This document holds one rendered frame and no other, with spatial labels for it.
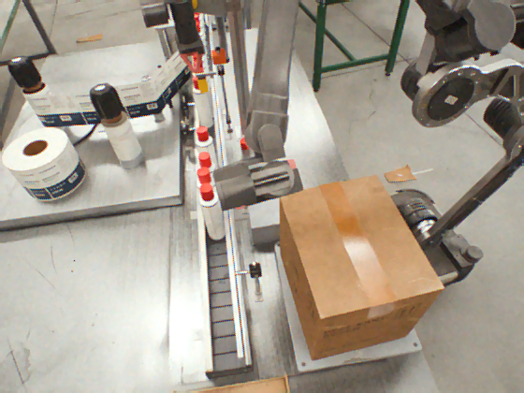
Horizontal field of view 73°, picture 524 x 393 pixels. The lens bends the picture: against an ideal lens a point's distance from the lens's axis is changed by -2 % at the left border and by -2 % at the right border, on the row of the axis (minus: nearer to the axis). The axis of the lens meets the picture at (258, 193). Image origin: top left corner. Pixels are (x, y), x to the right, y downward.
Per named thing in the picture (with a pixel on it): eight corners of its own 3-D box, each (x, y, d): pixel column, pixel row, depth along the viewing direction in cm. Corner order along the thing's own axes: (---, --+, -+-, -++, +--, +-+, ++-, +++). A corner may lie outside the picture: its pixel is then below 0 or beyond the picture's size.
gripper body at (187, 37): (181, 57, 93) (174, 29, 87) (175, 39, 99) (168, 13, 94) (205, 51, 94) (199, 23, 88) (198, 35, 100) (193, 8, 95)
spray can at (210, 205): (208, 227, 107) (195, 181, 91) (225, 225, 107) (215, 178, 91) (209, 241, 103) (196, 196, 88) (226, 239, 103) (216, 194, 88)
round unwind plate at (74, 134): (30, 110, 151) (29, 108, 150) (102, 100, 153) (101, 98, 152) (7, 159, 132) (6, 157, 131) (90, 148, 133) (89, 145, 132)
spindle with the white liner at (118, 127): (121, 152, 130) (87, 80, 107) (145, 149, 131) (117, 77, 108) (118, 169, 124) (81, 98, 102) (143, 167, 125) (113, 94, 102)
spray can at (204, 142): (204, 172, 121) (192, 124, 106) (219, 170, 122) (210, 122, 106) (204, 183, 118) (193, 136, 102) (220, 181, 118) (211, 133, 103)
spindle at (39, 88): (49, 120, 144) (7, 54, 122) (70, 117, 144) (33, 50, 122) (43, 134, 138) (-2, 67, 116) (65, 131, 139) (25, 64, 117)
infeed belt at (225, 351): (195, 42, 190) (193, 36, 187) (210, 40, 190) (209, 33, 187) (212, 377, 83) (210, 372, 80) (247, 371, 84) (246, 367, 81)
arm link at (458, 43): (516, -8, 59) (490, 5, 64) (463, 3, 58) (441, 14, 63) (521, 49, 61) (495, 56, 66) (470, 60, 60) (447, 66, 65)
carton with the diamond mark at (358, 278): (280, 254, 103) (278, 193, 82) (358, 236, 105) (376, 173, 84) (312, 361, 83) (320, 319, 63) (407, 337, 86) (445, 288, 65)
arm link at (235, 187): (279, 121, 54) (267, 123, 62) (204, 139, 52) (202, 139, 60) (296, 196, 56) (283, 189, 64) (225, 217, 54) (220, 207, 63)
